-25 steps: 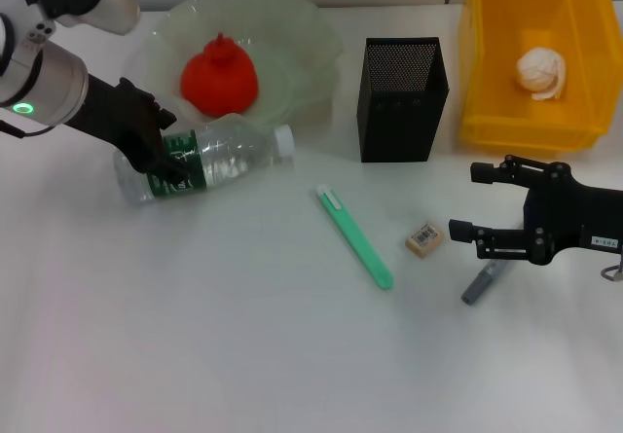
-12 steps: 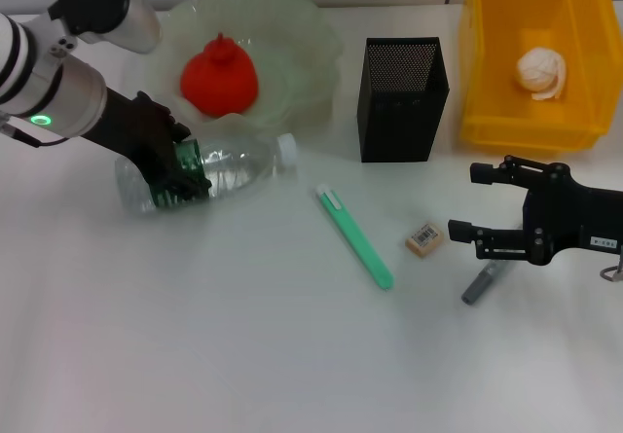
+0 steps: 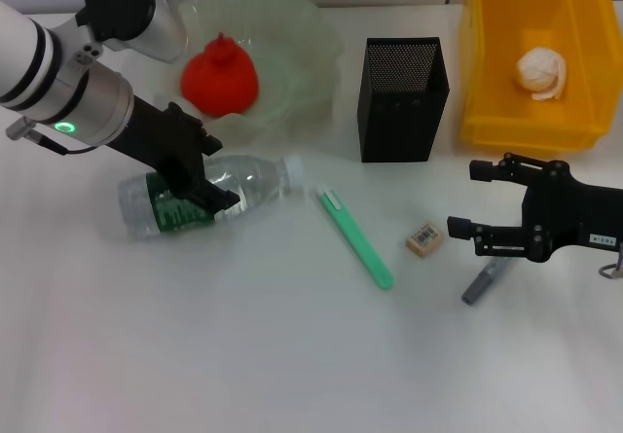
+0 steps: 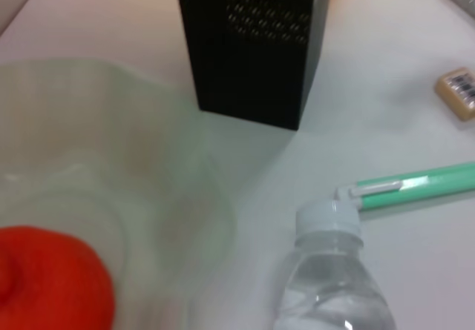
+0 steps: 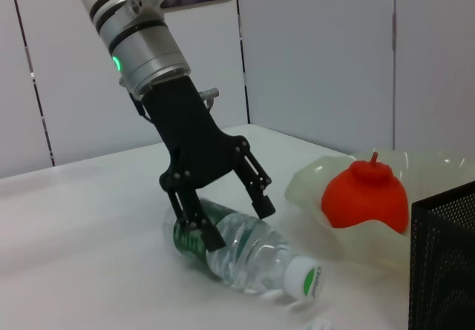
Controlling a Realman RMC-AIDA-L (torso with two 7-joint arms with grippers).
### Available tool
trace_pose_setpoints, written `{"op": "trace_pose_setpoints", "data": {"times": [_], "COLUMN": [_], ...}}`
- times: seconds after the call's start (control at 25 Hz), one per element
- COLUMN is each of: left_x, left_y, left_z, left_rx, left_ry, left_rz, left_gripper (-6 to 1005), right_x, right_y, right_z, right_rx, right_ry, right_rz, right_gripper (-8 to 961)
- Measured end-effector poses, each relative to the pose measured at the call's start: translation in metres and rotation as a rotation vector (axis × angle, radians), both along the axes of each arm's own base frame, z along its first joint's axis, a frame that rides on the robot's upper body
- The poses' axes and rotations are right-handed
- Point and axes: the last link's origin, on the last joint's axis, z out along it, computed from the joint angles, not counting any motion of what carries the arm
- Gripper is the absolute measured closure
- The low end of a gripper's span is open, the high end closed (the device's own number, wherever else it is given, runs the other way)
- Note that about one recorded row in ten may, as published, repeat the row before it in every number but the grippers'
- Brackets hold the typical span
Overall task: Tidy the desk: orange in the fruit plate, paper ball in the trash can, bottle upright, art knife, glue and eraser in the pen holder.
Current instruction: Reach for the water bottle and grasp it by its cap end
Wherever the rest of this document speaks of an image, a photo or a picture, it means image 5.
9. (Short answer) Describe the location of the clear green-label water bottle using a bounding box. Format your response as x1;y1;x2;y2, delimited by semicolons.
163;196;327;303

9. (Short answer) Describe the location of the red-orange toy orange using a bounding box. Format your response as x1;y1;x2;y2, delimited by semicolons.
321;151;409;234

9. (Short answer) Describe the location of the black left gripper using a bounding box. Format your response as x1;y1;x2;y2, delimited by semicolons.
140;76;276;253

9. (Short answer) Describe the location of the black mesh pen holder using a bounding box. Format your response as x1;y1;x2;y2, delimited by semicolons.
407;180;475;330

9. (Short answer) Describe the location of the pale green glass fruit plate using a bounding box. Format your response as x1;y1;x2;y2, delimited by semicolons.
284;148;475;271

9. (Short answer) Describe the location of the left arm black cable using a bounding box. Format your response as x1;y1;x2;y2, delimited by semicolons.
128;91;154;124

